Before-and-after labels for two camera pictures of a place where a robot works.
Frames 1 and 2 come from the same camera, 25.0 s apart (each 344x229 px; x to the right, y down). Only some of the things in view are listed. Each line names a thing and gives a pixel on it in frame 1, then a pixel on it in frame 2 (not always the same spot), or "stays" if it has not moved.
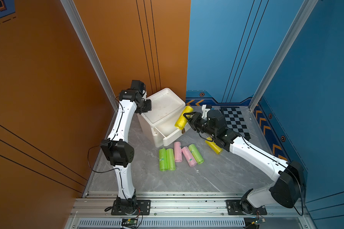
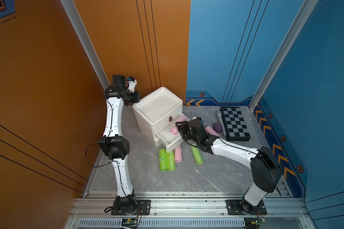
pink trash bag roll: x=189 y=156 to x=174 y=130
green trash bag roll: x=162 y=160 stays
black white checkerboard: x=234 y=120 stays
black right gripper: x=194 y=120 to x=182 y=127
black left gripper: x=148 y=107 to x=137 y=99
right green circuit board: x=263 y=220 stays
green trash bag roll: x=196 y=154 stays
